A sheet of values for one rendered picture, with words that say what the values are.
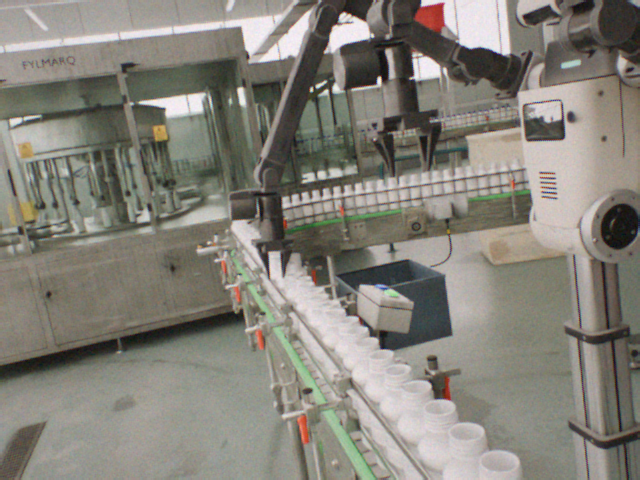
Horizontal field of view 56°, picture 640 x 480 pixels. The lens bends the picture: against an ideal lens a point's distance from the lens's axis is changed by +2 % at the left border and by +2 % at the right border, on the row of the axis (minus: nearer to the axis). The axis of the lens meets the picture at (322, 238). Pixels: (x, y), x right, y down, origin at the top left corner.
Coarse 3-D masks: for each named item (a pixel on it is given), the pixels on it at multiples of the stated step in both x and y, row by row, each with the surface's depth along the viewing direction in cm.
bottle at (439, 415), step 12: (432, 408) 69; (444, 408) 68; (432, 420) 66; (444, 420) 65; (456, 420) 66; (432, 432) 66; (444, 432) 65; (420, 444) 68; (432, 444) 66; (444, 444) 66; (420, 456) 67; (432, 456) 66; (444, 456) 65; (432, 468) 66
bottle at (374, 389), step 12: (372, 360) 83; (384, 360) 82; (372, 372) 83; (372, 384) 84; (372, 396) 83; (384, 396) 82; (372, 420) 84; (372, 432) 86; (384, 432) 83; (384, 444) 84; (384, 468) 85
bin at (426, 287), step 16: (352, 272) 223; (368, 272) 225; (384, 272) 226; (400, 272) 228; (416, 272) 223; (432, 272) 208; (336, 288) 220; (352, 288) 224; (400, 288) 196; (416, 288) 197; (432, 288) 199; (416, 304) 198; (432, 304) 199; (448, 304) 201; (416, 320) 199; (432, 320) 200; (448, 320) 202; (400, 336) 198; (416, 336) 200; (432, 336) 201; (448, 336) 203
